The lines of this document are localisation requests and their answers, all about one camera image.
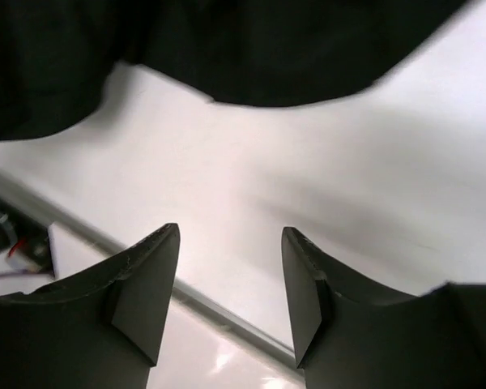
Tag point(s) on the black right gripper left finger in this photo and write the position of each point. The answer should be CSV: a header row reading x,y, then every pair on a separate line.
x,y
99,328

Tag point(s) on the black skirt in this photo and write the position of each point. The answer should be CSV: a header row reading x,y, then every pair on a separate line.
x,y
55,56

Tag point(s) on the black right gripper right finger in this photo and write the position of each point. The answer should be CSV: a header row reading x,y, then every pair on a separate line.
x,y
350,331

